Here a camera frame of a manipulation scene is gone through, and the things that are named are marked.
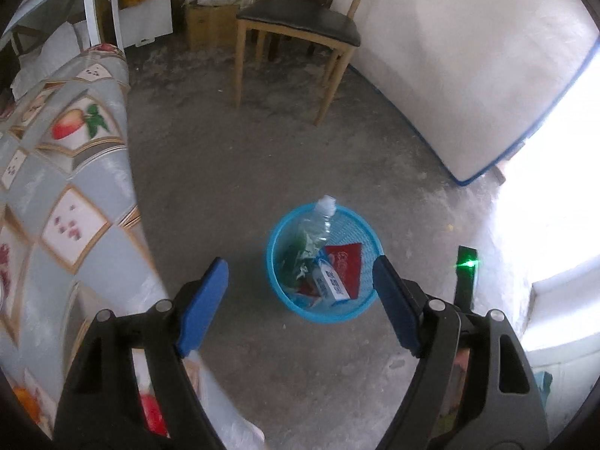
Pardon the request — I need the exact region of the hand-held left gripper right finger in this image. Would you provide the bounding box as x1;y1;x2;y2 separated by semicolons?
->
372;255;551;450

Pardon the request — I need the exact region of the white side table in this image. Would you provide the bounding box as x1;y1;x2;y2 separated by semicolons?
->
0;0;125;53

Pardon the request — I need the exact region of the fruit print tablecloth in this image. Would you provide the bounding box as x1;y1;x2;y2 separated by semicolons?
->
0;42;264;450

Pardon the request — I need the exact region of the blue and white carton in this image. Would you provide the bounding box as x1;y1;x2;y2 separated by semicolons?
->
313;255;352;308

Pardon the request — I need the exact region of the wooden chair black seat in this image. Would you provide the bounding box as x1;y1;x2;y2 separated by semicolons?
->
234;0;386;127

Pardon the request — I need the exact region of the white mattress blue edge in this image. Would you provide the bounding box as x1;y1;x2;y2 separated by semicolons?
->
328;0;600;186

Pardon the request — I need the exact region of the blue plastic mesh basket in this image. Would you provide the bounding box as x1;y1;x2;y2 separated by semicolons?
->
266;202;383;324

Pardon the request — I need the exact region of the green plastic wrapper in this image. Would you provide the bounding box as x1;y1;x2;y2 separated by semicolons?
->
279;229;320;290

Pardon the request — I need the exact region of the red paper packet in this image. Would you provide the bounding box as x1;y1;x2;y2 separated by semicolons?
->
300;243;365;301

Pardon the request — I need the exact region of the white pillow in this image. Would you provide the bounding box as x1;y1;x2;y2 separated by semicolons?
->
11;22;83;100

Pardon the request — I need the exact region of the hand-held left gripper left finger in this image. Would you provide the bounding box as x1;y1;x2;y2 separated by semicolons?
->
52;257;230;450

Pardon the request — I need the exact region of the white cardboard box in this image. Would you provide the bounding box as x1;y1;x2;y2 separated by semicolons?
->
96;0;173;50

